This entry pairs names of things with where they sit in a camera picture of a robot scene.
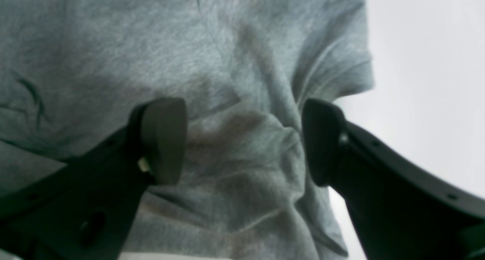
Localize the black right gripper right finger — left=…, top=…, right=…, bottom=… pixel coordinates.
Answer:
left=302, top=99, right=485, bottom=260

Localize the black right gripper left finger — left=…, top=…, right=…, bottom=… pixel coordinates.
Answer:
left=0, top=98, right=188, bottom=260

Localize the grey T-shirt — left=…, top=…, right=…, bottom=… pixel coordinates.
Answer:
left=0, top=0, right=374, bottom=260

